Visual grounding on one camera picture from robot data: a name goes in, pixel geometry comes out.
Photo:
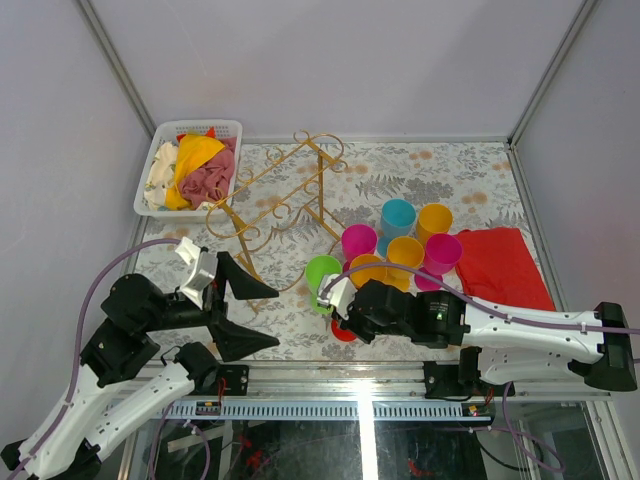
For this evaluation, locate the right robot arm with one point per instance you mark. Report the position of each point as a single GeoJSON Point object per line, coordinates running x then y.
{"type": "Point", "coordinates": [503, 343]}

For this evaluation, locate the gold wire glass rack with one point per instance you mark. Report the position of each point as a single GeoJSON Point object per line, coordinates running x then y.
{"type": "Point", "coordinates": [277, 188]}

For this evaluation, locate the yellow cloth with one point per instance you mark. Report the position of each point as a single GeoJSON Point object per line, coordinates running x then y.
{"type": "Point", "coordinates": [194, 151]}

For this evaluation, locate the blue wine glass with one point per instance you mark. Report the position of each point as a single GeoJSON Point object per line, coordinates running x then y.
{"type": "Point", "coordinates": [397, 219]}

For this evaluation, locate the floral tablecloth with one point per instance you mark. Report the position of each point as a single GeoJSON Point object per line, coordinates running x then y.
{"type": "Point", "coordinates": [474, 180]}

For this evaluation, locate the red folded cloth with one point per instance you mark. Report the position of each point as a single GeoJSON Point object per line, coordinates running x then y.
{"type": "Point", "coordinates": [496, 265]}

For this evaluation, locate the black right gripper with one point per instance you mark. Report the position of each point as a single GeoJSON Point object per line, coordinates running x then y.
{"type": "Point", "coordinates": [350, 324]}

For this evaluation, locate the red wine glass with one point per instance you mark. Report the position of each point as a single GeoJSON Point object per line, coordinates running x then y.
{"type": "Point", "coordinates": [341, 334]}

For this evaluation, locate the green wine glass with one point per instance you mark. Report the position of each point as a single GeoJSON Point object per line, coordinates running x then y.
{"type": "Point", "coordinates": [316, 269]}

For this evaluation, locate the aluminium mounting rail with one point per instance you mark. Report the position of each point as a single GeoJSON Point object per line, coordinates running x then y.
{"type": "Point", "coordinates": [326, 390]}

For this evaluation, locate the cream floral cloth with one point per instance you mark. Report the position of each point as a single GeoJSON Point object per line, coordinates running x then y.
{"type": "Point", "coordinates": [161, 175]}

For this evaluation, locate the white plastic laundry basket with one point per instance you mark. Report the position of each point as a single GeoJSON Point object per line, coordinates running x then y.
{"type": "Point", "coordinates": [172, 132]}

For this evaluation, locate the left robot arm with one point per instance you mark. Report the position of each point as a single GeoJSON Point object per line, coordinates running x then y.
{"type": "Point", "coordinates": [81, 432]}

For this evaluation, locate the magenta wine glass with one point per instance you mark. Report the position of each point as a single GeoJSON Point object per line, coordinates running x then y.
{"type": "Point", "coordinates": [442, 253]}
{"type": "Point", "coordinates": [356, 240]}

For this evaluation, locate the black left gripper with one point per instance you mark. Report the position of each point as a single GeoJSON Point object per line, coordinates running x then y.
{"type": "Point", "coordinates": [237, 340]}

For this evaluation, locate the orange wine glass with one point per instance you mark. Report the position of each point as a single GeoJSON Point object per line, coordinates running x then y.
{"type": "Point", "coordinates": [373, 272]}
{"type": "Point", "coordinates": [406, 251]}
{"type": "Point", "coordinates": [433, 219]}

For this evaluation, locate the dusty pink cloth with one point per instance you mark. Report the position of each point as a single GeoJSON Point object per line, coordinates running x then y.
{"type": "Point", "coordinates": [211, 182]}

